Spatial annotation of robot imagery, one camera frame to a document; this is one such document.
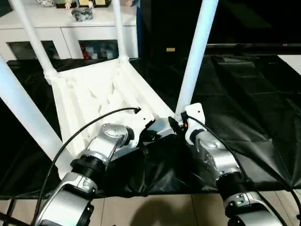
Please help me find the black glossy mat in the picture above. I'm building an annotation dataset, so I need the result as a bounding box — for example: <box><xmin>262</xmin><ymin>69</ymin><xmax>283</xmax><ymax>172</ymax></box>
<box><xmin>0</xmin><ymin>54</ymin><xmax>301</xmax><ymax>197</ymax></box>

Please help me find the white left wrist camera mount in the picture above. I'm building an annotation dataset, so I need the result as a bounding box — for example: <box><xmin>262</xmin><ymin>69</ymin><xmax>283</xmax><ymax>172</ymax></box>
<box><xmin>131</xmin><ymin>108</ymin><xmax>156</xmax><ymax>148</ymax></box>

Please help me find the white sideboard with glass doors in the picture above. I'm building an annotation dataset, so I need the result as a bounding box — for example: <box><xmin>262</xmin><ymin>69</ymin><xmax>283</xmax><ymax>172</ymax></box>
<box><xmin>0</xmin><ymin>3</ymin><xmax>139</xmax><ymax>62</ymax></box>

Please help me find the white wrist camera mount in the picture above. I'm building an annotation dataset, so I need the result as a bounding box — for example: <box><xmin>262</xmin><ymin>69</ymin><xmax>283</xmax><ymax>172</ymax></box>
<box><xmin>184</xmin><ymin>103</ymin><xmax>206</xmax><ymax>144</ymax></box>
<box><xmin>131</xmin><ymin>108</ymin><xmax>156</xmax><ymax>148</ymax></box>

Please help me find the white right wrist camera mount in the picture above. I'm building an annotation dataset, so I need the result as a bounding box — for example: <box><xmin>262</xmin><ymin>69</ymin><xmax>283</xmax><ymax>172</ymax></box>
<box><xmin>184</xmin><ymin>103</ymin><xmax>206</xmax><ymax>144</ymax></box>

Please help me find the white dotted ceramic bowl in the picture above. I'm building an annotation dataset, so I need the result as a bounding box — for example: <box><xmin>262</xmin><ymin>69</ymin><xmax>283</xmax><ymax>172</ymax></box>
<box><xmin>35</xmin><ymin>0</ymin><xmax>55</xmax><ymax>7</ymax></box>

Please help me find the dark patterned ornament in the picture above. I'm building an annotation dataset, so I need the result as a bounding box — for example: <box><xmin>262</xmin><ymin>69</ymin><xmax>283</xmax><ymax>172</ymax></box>
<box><xmin>71</xmin><ymin>8</ymin><xmax>94</xmax><ymax>23</ymax></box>

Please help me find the flat white board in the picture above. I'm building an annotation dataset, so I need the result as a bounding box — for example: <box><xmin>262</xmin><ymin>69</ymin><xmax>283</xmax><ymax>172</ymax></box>
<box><xmin>277</xmin><ymin>54</ymin><xmax>301</xmax><ymax>76</ymax></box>

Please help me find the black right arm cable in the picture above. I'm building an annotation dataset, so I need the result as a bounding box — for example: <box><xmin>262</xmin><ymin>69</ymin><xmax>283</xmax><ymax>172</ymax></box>
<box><xmin>182</xmin><ymin>113</ymin><xmax>301</xmax><ymax>226</ymax></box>

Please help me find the black folding stand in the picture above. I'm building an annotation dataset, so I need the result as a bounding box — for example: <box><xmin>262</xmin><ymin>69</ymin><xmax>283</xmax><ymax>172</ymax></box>
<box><xmin>0</xmin><ymin>197</ymin><xmax>31</xmax><ymax>226</ymax></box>

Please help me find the white plastic table leg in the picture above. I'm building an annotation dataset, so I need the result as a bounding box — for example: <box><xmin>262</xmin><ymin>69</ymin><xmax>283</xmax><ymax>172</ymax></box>
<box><xmin>8</xmin><ymin>0</ymin><xmax>58</xmax><ymax>80</ymax></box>
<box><xmin>112</xmin><ymin>0</ymin><xmax>129</xmax><ymax>64</ymax></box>
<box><xmin>0</xmin><ymin>54</ymin><xmax>71</xmax><ymax>175</ymax></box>
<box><xmin>175</xmin><ymin>0</ymin><xmax>220</xmax><ymax>118</ymax></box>

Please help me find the white plastic table top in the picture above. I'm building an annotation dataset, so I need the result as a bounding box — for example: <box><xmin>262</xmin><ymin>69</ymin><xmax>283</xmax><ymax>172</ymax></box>
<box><xmin>43</xmin><ymin>57</ymin><xmax>181</xmax><ymax>182</ymax></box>

